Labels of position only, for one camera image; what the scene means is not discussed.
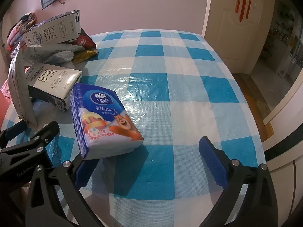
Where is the cream door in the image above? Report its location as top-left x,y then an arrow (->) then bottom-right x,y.
201,0 -> 276,75

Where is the pile of folded clothes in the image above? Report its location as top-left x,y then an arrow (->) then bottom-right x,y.
7,12 -> 36,52

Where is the yellow bread packet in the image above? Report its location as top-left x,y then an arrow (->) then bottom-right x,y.
70,82 -> 144,160

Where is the red snack packet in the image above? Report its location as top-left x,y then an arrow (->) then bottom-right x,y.
72,28 -> 97,51

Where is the white milk carton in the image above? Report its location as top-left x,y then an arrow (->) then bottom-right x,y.
23,10 -> 82,46
25,63 -> 83,112

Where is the blue checked tablecloth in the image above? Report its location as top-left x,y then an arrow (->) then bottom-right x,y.
0,30 -> 267,227

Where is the yellow snack packet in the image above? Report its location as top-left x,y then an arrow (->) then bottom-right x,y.
72,49 -> 99,65

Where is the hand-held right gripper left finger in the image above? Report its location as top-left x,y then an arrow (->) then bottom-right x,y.
25,157 -> 100,227

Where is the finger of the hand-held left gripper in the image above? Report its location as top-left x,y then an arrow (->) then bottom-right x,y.
0,120 -> 27,147
0,120 -> 60,156

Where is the red knot wall decoration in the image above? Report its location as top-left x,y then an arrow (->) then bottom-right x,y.
235,0 -> 261,22

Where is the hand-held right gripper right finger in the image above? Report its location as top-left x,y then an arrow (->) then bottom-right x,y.
198,135 -> 279,227

